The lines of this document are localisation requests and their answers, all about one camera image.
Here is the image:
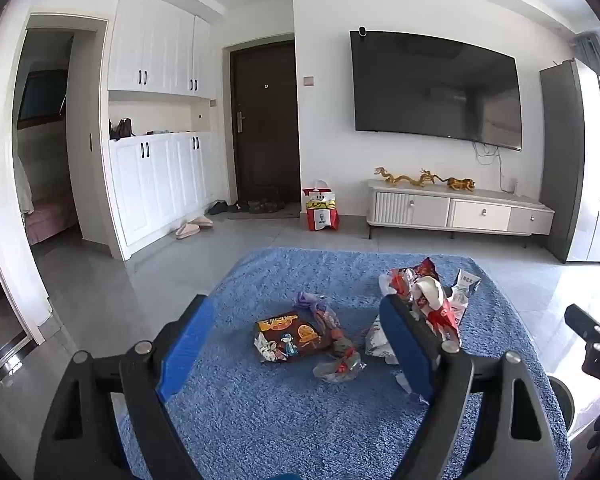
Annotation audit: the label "white wall cabinet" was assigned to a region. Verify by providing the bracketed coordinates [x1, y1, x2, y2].
[107, 0, 213, 97]

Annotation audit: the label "white paper scrap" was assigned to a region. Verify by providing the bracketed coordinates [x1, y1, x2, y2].
[393, 371, 429, 405]

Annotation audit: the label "bedroom window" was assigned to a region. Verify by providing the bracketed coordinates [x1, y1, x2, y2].
[17, 71, 68, 123]

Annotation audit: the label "pink bed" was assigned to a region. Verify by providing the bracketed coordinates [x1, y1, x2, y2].
[25, 197, 81, 246]

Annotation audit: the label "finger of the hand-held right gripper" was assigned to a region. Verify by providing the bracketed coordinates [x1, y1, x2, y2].
[565, 304, 600, 343]

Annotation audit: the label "white hanging cloth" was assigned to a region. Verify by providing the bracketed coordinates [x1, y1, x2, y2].
[12, 152, 35, 213]

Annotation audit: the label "white milk carton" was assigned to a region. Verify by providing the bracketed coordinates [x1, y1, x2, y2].
[449, 269, 482, 311]

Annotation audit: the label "clear plastic wrapper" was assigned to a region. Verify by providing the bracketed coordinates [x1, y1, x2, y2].
[311, 305, 367, 384]

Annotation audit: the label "row of dark shoes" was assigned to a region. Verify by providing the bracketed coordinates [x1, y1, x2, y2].
[204, 198, 287, 217]

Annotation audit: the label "white printed paper wrapper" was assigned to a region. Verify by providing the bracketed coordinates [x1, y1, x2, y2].
[364, 312, 398, 365]

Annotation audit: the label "red snack packet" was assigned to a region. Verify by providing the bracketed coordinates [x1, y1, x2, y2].
[380, 257, 441, 301]

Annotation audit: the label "black handbag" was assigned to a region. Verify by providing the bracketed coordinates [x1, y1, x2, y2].
[109, 118, 135, 141]

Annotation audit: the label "white television cabinet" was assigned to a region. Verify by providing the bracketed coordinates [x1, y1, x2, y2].
[366, 179, 556, 248]

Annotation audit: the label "white shoe cabinet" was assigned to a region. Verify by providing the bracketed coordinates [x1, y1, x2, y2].
[107, 131, 216, 261]

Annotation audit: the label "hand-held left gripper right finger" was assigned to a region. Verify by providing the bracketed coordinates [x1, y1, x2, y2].
[379, 294, 561, 480]

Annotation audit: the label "brown snack packet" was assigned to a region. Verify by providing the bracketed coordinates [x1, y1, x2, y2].
[254, 311, 331, 363]

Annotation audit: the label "dark brown entry door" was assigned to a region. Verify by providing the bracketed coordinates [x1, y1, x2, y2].
[230, 41, 302, 204]

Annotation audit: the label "grey blue curtain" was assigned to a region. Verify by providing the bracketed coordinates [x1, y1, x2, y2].
[575, 35, 600, 79]

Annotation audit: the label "black wall television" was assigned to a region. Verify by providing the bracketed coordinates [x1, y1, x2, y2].
[350, 30, 523, 152]

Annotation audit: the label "blue fluffy rug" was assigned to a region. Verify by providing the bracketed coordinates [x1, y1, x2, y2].
[117, 246, 573, 480]

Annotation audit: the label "purple plastic bag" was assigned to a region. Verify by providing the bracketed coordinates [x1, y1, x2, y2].
[294, 290, 328, 313]

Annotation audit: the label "red and white paper bag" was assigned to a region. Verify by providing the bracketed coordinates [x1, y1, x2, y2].
[302, 180, 341, 232]

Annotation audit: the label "grey and white refrigerator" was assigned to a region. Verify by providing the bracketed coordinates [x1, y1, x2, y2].
[539, 58, 600, 264]

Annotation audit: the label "red and white wrapper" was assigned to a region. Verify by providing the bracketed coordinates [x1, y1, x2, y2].
[420, 296, 462, 347]

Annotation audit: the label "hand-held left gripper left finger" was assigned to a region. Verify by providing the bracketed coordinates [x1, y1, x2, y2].
[34, 294, 218, 480]

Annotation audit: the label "television cables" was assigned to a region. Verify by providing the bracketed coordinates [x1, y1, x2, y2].
[472, 141, 504, 181]

